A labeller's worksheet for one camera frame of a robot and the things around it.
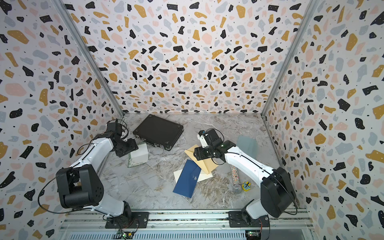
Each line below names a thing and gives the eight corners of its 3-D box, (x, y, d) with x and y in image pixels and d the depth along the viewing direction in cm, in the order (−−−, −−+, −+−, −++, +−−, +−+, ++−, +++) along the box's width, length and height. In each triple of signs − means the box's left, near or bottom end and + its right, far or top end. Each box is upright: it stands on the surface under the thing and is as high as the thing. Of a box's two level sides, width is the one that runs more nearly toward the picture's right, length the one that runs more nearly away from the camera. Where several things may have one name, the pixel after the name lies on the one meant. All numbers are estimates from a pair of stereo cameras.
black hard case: (134, 137, 109) (131, 132, 105) (152, 118, 122) (150, 113, 117) (168, 152, 101) (167, 148, 97) (184, 130, 114) (183, 125, 109)
